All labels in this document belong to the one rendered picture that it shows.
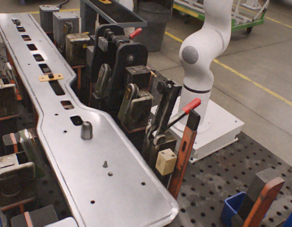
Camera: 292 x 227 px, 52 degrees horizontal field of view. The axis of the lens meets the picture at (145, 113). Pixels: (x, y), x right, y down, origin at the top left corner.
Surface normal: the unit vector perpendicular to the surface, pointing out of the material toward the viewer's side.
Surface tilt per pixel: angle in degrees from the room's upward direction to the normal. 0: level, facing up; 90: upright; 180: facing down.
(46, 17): 90
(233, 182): 0
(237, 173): 0
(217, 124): 4
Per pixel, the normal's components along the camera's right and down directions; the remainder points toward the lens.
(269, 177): 0.14, -0.81
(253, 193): -0.85, 0.19
